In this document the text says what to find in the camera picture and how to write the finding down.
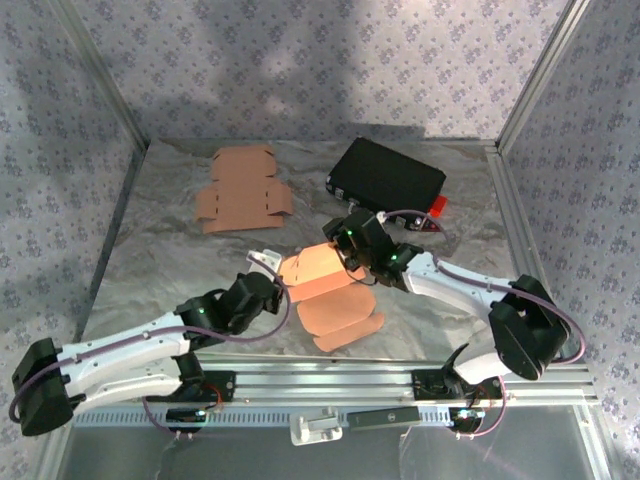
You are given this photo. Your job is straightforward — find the brown paper box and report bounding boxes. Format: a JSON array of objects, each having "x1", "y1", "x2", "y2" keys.
[
  {"x1": 276, "y1": 243, "x2": 386, "y2": 354},
  {"x1": 193, "y1": 144, "x2": 294, "y2": 235}
]

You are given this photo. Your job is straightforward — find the black carrying case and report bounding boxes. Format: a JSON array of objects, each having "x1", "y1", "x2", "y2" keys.
[{"x1": 325, "y1": 136, "x2": 448, "y2": 226}]

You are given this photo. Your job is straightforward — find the small black circuit board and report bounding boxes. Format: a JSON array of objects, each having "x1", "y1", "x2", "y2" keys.
[
  {"x1": 447, "y1": 407, "x2": 486, "y2": 435},
  {"x1": 165, "y1": 407, "x2": 209, "y2": 434}
]

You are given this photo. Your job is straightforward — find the dark grey flat bar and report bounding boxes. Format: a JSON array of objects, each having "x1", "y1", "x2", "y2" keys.
[{"x1": 348, "y1": 407, "x2": 421, "y2": 431}]

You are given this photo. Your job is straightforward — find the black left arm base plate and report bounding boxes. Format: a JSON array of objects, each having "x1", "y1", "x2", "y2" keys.
[{"x1": 145, "y1": 370, "x2": 237, "y2": 404}]

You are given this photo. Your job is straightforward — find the aluminium mounting rail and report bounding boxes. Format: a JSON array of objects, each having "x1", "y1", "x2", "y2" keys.
[{"x1": 53, "y1": 352, "x2": 600, "y2": 407}]

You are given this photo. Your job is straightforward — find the grey slotted cable duct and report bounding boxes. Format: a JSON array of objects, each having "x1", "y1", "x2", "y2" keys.
[{"x1": 72, "y1": 407, "x2": 454, "y2": 430}]

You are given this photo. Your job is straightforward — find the dark grey side rail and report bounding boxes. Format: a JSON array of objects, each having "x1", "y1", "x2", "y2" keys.
[{"x1": 72, "y1": 142, "x2": 151, "y2": 351}]

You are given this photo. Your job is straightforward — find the aluminium side rail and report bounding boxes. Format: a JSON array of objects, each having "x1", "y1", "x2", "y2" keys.
[{"x1": 485, "y1": 144, "x2": 571, "y2": 361}]

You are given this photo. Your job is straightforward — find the white plastic bracket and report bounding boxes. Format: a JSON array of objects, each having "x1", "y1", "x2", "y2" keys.
[{"x1": 289, "y1": 405, "x2": 344, "y2": 447}]

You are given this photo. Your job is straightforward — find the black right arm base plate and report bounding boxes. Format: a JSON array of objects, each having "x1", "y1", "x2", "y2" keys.
[{"x1": 412, "y1": 369, "x2": 503, "y2": 401}]

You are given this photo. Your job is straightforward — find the aluminium frame post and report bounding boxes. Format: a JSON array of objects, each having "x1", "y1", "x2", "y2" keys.
[{"x1": 494, "y1": 0, "x2": 594, "y2": 156}]

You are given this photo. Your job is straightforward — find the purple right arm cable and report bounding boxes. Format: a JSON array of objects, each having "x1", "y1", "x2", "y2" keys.
[{"x1": 382, "y1": 208, "x2": 589, "y2": 441}]

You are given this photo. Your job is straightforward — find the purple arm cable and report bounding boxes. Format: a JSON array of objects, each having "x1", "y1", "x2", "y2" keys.
[
  {"x1": 382, "y1": 208, "x2": 589, "y2": 441},
  {"x1": 9, "y1": 272, "x2": 292, "y2": 441}
]

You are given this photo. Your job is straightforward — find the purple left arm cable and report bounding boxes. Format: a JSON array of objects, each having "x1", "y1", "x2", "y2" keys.
[{"x1": 9, "y1": 272, "x2": 292, "y2": 441}]

